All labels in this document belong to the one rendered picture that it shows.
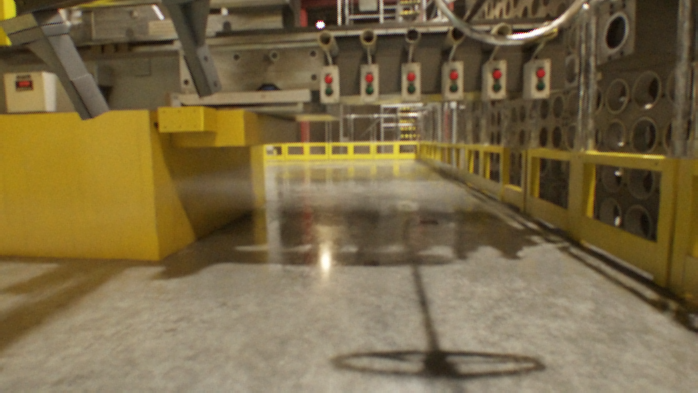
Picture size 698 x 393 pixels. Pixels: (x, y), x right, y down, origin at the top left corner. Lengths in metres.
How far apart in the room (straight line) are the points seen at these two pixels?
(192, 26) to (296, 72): 1.35
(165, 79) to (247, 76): 0.44
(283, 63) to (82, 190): 0.98
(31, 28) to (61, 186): 1.38
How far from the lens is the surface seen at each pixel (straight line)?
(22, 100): 2.27
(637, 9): 2.43
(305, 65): 1.68
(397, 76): 1.60
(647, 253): 1.48
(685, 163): 1.34
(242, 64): 1.77
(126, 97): 2.09
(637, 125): 2.98
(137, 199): 1.57
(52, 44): 0.43
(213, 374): 0.83
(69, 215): 1.78
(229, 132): 1.50
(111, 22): 2.28
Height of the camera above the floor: 0.46
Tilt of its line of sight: 6 degrees down
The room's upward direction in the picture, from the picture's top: 1 degrees counter-clockwise
